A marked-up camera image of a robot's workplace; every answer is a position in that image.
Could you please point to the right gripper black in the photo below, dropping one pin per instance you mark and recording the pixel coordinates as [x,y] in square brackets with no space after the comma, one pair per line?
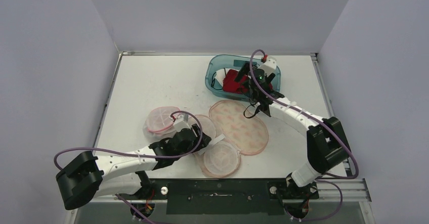
[253,80]

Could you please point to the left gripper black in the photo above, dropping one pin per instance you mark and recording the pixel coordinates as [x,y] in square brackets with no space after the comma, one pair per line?
[204,142]

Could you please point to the red bra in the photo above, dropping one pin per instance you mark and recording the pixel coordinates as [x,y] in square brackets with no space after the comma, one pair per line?
[230,86]

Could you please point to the floral mesh laundry bag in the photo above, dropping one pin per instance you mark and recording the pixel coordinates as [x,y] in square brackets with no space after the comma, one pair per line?
[232,136]

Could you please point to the teal plastic bin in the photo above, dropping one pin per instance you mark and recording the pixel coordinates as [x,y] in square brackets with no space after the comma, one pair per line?
[219,66]

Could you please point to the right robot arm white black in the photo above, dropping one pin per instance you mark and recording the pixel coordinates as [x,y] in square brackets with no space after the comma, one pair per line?
[327,144]

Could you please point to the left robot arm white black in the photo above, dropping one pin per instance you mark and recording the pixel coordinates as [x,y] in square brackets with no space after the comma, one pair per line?
[88,175]

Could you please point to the pink round mesh laundry bag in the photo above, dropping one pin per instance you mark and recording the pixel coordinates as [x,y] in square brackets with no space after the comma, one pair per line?
[159,124]

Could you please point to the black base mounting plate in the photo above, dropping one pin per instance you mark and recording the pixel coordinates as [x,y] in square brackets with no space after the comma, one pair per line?
[223,196]

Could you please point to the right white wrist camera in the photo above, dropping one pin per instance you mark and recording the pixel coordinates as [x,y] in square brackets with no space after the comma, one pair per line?
[269,66]

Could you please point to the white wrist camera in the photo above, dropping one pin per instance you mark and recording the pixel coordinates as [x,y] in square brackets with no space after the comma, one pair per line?
[181,123]
[269,66]

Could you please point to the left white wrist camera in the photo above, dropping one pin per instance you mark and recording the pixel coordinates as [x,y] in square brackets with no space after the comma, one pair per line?
[181,123]

